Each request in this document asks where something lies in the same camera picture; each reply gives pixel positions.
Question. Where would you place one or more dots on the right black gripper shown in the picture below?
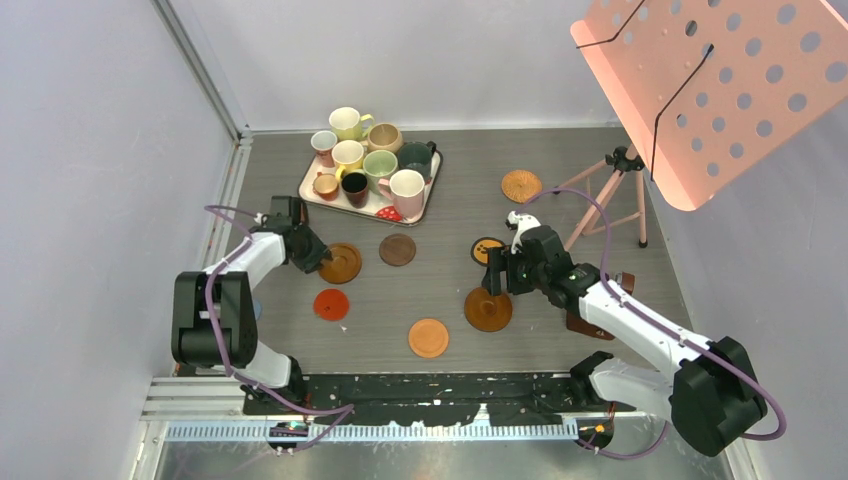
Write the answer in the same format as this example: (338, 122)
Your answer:
(501, 259)

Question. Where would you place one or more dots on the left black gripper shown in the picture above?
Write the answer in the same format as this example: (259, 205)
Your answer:
(318, 252)

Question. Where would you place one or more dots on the brown ridged wooden coaster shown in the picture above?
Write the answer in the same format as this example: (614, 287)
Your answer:
(344, 264)

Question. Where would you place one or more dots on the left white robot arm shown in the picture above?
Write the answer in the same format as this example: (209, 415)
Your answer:
(214, 319)

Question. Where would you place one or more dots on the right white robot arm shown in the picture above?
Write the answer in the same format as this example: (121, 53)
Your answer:
(707, 390)

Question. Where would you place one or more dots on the orange black smiley coaster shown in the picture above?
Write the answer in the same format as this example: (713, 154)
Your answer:
(480, 249)

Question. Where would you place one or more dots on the red apple smiley coaster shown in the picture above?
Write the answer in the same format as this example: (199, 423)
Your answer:
(331, 305)

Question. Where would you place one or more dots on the dark brown ridged coaster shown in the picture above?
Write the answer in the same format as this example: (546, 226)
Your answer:
(487, 313)

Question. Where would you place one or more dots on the small orange cup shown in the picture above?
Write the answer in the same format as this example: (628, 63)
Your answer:
(326, 186)

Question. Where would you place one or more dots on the woven rattan coaster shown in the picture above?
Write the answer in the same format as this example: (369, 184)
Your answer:
(520, 185)

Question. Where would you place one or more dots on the dark maroon cup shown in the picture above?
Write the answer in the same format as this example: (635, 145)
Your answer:
(355, 186)

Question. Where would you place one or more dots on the blue round coaster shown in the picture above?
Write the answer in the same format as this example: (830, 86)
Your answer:
(257, 309)

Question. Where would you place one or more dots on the dark walnut round coaster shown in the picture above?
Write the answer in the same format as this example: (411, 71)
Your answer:
(397, 250)

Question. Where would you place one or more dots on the light orange round coaster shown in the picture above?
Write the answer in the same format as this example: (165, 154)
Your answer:
(428, 338)

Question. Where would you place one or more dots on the light green cup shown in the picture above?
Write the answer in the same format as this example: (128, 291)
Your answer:
(377, 165)

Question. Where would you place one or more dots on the small pink white cup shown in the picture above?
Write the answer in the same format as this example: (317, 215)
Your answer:
(323, 143)

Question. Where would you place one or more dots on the beige brown cup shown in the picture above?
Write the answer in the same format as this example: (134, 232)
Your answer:
(384, 136)

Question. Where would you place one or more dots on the cream serving tray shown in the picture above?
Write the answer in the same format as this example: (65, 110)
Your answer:
(377, 207)

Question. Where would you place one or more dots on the brown leather holder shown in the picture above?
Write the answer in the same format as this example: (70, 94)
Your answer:
(576, 324)

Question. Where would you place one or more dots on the yellow mug middle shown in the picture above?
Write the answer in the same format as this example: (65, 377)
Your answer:
(348, 156)

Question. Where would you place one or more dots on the yellow mug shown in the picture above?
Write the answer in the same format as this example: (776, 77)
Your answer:
(347, 123)
(348, 156)

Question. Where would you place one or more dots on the pink white mug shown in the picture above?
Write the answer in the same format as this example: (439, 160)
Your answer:
(406, 190)

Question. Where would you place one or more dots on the dark green mug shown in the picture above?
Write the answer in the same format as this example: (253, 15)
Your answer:
(418, 156)

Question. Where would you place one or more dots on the yellow mug back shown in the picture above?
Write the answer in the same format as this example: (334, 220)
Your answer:
(347, 123)

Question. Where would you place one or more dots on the pink tripod legs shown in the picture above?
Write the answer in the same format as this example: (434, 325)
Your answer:
(624, 162)

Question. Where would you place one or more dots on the pink perforated music stand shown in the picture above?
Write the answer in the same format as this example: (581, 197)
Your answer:
(706, 89)

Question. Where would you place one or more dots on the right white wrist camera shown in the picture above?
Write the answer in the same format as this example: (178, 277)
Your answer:
(520, 223)

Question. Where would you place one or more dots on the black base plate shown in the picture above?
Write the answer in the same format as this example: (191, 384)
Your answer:
(511, 399)

